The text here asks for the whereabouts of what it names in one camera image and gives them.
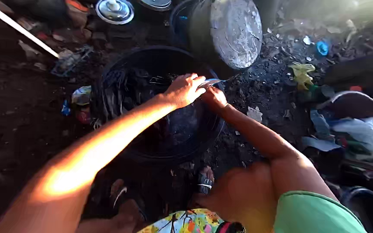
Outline person's right hand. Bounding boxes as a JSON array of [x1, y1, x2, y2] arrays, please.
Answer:
[[202, 86, 228, 114]]

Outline person's left hand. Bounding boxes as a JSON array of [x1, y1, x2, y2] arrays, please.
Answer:
[[164, 73, 207, 109]]

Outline silver fish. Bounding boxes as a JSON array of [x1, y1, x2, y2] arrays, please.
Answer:
[[198, 79, 226, 88]]

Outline person's left forearm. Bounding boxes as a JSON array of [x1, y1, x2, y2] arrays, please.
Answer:
[[0, 93, 177, 233]]

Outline person's right forearm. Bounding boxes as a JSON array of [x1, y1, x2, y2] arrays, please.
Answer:
[[218, 104, 339, 202]]

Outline whitish flat scrap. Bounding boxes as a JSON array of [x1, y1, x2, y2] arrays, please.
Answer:
[[247, 106, 263, 123]]

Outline dark blue bucket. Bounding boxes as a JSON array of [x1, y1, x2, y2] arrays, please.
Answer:
[[169, 0, 197, 49]]

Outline large pot with silver base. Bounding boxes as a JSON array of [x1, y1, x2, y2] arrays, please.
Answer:
[[188, 0, 263, 70]]

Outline pile of dark fish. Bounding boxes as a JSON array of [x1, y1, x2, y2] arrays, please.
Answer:
[[96, 65, 177, 127]]

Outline large black basin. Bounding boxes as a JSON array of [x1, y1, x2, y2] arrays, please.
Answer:
[[91, 45, 226, 164]]

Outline yellow plastic bag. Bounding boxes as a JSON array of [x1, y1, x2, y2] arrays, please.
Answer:
[[288, 63, 316, 91]]

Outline round metal lid with knob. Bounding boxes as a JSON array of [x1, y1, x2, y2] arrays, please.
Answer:
[[95, 0, 135, 25]]

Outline colourful plastic packet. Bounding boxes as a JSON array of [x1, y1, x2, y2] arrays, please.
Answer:
[[71, 85, 92, 106]]

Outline person's legs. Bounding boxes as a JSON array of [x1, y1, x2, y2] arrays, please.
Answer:
[[76, 162, 281, 233]]

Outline dark red round object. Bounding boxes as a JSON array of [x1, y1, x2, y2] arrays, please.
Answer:
[[76, 108, 92, 125]]

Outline crumpled clear plastic bag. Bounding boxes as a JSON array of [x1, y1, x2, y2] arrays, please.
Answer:
[[51, 45, 95, 78]]

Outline bright blue plastic scrap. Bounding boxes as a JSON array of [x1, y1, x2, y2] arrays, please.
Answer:
[[316, 41, 329, 56]]

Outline brown round basket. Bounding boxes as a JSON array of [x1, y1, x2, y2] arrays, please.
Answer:
[[324, 91, 373, 120]]

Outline person's body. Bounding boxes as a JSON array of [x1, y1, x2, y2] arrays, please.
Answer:
[[137, 190, 368, 233]]

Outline white translucent plastic bag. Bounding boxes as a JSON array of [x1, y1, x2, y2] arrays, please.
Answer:
[[330, 116, 373, 163]]

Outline white pole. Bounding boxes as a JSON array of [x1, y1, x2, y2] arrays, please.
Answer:
[[0, 0, 60, 59]]

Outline black round bucket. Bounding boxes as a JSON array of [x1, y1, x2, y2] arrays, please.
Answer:
[[339, 186, 373, 233]]

